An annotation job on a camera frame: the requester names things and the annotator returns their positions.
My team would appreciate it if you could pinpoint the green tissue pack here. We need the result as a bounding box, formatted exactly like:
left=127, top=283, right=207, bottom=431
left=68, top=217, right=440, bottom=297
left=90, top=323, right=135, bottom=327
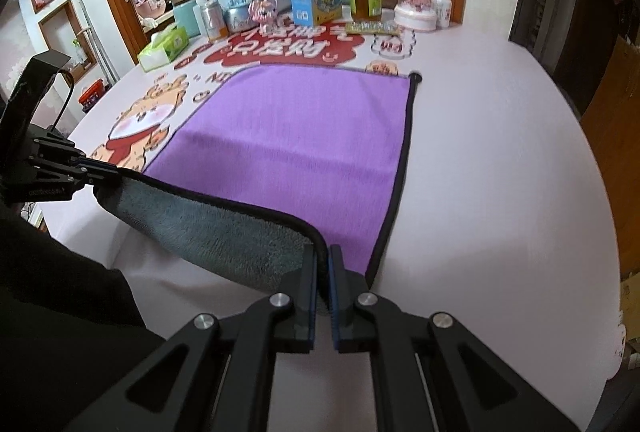
left=138, top=23, right=190, bottom=73

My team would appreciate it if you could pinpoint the red basket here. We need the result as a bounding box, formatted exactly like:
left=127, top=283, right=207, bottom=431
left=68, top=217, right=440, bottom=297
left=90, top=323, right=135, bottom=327
left=78, top=78, right=106, bottom=113

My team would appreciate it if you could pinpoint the purple and grey towel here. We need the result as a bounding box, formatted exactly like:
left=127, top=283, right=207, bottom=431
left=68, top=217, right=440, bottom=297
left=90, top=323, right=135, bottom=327
left=94, top=65, right=422, bottom=291

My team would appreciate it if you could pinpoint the white pill bottle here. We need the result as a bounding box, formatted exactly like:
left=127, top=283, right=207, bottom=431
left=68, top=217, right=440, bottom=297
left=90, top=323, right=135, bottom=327
left=432, top=0, right=452, bottom=28

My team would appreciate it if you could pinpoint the clear plastic bottle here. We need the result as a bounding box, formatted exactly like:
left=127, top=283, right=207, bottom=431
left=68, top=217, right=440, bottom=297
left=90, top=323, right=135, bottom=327
left=192, top=0, right=207, bottom=37

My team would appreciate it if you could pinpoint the castle snow globe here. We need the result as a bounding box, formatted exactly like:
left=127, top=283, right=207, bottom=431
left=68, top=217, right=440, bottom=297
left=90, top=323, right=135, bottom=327
left=217, top=0, right=256, bottom=34

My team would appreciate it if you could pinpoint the teal round container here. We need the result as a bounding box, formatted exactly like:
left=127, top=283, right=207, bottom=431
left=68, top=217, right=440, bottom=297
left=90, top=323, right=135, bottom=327
left=172, top=0, right=200, bottom=38

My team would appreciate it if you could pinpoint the blister pill pack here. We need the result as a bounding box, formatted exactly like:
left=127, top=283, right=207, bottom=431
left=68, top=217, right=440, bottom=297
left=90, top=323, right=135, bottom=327
left=345, top=22, right=400, bottom=36

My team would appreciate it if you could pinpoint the pink block figurine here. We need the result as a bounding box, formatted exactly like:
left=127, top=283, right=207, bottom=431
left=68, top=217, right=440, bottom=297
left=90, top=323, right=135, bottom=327
left=248, top=0, right=278, bottom=28

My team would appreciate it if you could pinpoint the printed pink tablecloth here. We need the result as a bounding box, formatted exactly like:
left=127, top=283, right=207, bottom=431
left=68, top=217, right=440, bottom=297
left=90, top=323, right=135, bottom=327
left=40, top=26, right=623, bottom=431

